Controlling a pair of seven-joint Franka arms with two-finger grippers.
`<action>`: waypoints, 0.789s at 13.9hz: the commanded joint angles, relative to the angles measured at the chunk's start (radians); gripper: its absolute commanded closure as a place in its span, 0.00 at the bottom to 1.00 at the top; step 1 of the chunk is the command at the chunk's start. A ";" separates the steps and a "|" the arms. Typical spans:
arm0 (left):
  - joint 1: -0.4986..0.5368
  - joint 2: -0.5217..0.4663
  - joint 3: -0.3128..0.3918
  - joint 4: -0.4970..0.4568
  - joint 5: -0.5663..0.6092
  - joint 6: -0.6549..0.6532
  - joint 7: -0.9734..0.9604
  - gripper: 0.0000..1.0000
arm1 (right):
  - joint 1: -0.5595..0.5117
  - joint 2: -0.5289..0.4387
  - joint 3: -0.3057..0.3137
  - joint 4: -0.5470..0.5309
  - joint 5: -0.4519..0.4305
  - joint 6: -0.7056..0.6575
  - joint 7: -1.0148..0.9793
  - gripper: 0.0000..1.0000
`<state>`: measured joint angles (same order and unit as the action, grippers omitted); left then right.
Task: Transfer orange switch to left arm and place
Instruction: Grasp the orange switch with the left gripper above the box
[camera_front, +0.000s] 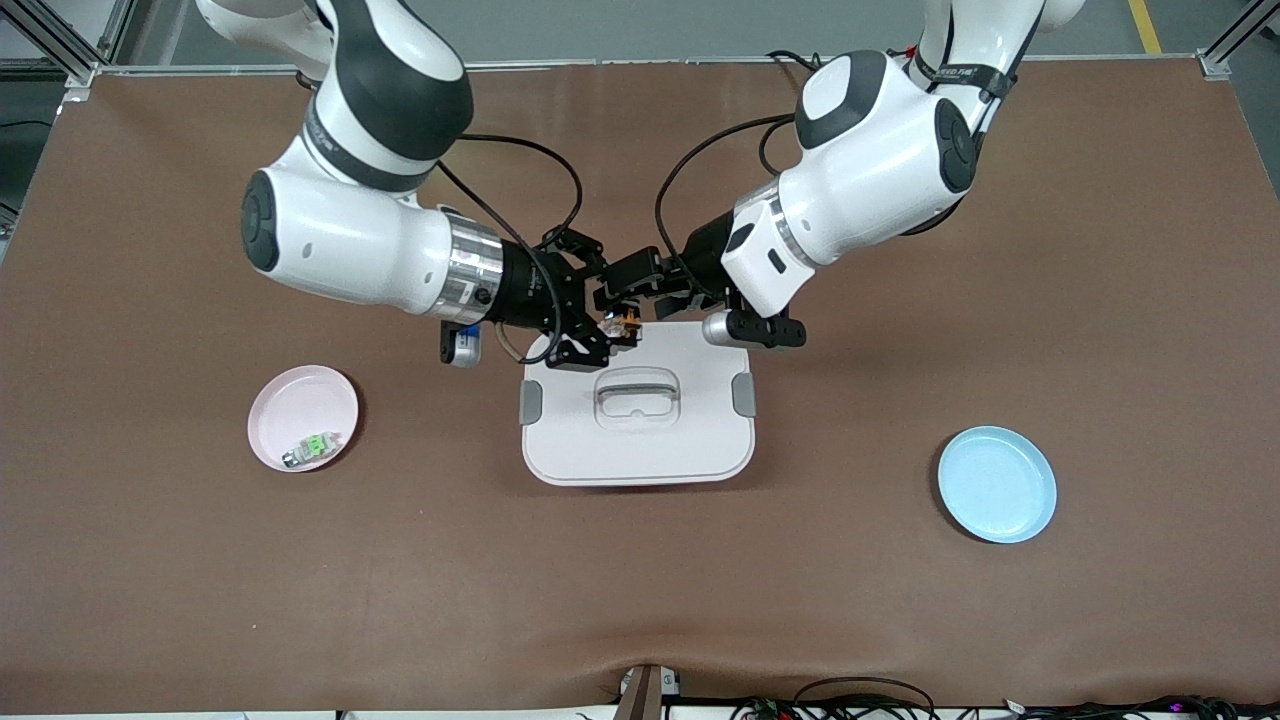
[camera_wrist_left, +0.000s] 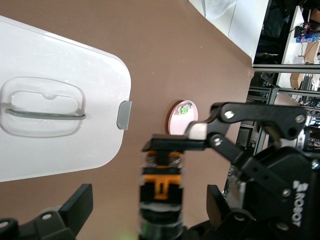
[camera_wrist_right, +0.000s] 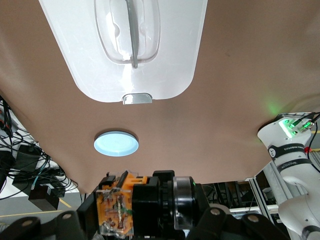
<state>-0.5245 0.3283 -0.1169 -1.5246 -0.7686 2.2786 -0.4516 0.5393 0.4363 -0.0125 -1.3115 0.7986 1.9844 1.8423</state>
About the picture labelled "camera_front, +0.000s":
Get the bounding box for white lidded box grey clips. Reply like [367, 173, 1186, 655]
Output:
[518, 321, 758, 488]

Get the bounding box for brown table mat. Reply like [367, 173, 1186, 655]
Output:
[0, 58, 1280, 713]

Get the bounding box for pink round plate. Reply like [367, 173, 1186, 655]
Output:
[247, 365, 360, 473]

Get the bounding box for light blue round plate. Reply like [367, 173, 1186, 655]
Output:
[937, 426, 1058, 545]

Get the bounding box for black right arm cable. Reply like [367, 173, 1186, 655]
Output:
[435, 133, 585, 367]

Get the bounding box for green switch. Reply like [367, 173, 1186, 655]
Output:
[282, 432, 343, 469]

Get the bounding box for brown post with bracket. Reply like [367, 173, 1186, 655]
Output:
[615, 663, 683, 720]

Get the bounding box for black looped cable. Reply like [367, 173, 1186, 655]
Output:
[793, 677, 938, 720]

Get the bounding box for aluminium frame profile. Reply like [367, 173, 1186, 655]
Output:
[1198, 0, 1280, 83]
[0, 0, 136, 93]

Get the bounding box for cable bundle with connectors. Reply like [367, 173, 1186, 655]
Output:
[730, 694, 1280, 720]

